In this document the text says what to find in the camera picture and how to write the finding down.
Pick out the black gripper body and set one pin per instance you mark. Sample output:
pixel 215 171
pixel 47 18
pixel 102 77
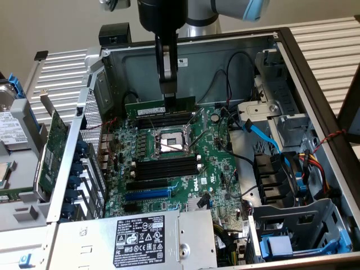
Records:
pixel 163 14

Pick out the green RAM stick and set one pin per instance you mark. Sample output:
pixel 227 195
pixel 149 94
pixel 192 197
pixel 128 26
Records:
pixel 9 195
pixel 146 109

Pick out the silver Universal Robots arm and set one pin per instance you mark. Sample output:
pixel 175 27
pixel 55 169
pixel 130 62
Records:
pixel 208 14

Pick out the black RAM slot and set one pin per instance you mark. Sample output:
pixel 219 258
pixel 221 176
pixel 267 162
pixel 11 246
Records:
pixel 166 123
pixel 168 175
pixel 168 165
pixel 168 118
pixel 168 170
pixel 168 160

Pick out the white case sticker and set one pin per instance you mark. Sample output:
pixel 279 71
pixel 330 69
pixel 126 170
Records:
pixel 183 62

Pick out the open grey PC case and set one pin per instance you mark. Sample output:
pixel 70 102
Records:
pixel 213 73

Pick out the thin metal locking lever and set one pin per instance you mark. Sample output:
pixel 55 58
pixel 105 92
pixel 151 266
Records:
pixel 197 140
pixel 154 126

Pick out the metal socket cover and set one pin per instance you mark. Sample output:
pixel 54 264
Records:
pixel 187 129

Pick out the black box behind case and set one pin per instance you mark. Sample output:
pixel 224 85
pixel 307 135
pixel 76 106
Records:
pixel 115 35

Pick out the round coin battery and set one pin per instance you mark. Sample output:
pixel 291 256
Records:
pixel 215 117

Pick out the CPU socket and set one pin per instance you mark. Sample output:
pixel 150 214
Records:
pixel 171 140

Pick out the green Dell motherboard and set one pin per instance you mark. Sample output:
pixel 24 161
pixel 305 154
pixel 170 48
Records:
pixel 219 168

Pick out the long black expansion slot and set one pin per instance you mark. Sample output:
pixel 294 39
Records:
pixel 146 185

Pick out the blue card retention clip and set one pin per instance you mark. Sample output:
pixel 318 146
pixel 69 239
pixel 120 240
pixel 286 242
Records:
pixel 81 146
pixel 74 182
pixel 67 209
pixel 76 169
pixel 71 195

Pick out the blue expansion slot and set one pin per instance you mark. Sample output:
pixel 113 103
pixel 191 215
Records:
pixel 146 195

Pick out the black table corner cap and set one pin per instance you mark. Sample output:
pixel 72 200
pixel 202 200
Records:
pixel 41 55

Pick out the small silver heatsink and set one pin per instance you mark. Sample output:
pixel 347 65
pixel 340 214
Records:
pixel 194 204

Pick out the green graphics card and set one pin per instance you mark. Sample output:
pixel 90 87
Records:
pixel 54 146

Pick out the short black expansion slot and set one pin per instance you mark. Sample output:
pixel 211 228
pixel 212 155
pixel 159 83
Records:
pixel 130 208

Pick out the blue hard disk carrier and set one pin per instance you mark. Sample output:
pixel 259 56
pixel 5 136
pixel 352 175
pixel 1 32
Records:
pixel 17 85

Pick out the silver hard disk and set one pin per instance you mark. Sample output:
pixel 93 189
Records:
pixel 11 129

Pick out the black power supply label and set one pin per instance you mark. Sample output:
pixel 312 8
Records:
pixel 139 242

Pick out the dark panel beside case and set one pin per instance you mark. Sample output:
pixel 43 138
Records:
pixel 350 107

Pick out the silver power supply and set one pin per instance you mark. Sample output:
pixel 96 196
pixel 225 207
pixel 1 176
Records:
pixel 90 242

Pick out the grey metal disk bay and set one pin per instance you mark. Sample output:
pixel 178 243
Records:
pixel 306 213

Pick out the silver CPU chip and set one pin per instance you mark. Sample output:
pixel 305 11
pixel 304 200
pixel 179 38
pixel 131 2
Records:
pixel 4 174

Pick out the blue plastic disk caddy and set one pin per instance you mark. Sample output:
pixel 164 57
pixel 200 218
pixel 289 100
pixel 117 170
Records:
pixel 278 246

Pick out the blue case latch button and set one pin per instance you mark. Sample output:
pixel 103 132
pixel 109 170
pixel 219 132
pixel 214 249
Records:
pixel 26 261

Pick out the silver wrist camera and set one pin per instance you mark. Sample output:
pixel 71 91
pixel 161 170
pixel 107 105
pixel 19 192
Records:
pixel 115 4

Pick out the silver drive bracket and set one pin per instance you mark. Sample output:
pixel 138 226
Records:
pixel 257 109

